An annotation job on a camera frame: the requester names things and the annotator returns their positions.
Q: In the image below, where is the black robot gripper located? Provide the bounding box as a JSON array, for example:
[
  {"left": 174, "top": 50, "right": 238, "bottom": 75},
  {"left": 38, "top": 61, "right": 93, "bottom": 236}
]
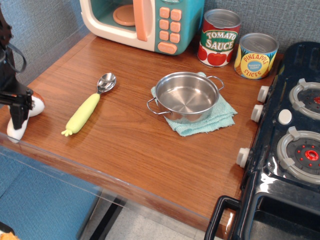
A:
[{"left": 0, "top": 14, "right": 33, "bottom": 130}]

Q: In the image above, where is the white plush mushroom brown cap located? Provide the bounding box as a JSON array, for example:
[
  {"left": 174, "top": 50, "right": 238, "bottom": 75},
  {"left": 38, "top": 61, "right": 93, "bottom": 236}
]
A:
[{"left": 6, "top": 91, "right": 45, "bottom": 144}]

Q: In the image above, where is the stainless steel pot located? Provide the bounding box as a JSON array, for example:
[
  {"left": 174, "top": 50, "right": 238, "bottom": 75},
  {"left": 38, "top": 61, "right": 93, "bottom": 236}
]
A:
[{"left": 146, "top": 72, "right": 225, "bottom": 124}]

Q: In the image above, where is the orange object at corner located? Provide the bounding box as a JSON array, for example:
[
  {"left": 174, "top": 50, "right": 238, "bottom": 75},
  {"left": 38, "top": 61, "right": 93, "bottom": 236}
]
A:
[{"left": 0, "top": 222, "right": 20, "bottom": 240}]

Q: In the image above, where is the teal toy microwave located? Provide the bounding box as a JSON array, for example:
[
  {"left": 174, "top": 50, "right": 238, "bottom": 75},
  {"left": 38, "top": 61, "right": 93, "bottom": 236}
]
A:
[{"left": 80, "top": 0, "right": 205, "bottom": 56}]

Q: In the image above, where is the tomato sauce can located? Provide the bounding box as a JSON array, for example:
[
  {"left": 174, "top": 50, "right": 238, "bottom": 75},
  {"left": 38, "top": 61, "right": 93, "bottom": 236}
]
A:
[{"left": 197, "top": 8, "right": 242, "bottom": 67}]

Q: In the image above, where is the pineapple slices can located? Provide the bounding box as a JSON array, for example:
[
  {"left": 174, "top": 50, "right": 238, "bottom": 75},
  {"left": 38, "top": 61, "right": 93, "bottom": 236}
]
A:
[{"left": 234, "top": 33, "right": 279, "bottom": 80}]

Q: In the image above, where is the black toy stove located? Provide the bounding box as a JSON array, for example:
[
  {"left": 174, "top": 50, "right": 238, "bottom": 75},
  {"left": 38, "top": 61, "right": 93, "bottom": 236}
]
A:
[{"left": 205, "top": 41, "right": 320, "bottom": 240}]

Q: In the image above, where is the spoon with green handle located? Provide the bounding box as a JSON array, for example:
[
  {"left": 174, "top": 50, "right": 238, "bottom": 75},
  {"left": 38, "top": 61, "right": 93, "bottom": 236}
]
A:
[{"left": 61, "top": 73, "right": 117, "bottom": 137}]

